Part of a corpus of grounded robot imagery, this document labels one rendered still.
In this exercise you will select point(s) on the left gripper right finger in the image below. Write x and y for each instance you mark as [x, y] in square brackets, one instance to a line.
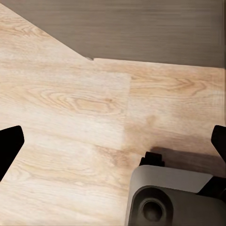
[218, 139]

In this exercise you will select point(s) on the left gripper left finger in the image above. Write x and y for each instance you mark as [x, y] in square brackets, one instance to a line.
[11, 141]

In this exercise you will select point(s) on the dishwasher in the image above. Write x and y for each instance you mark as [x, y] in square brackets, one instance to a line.
[182, 32]

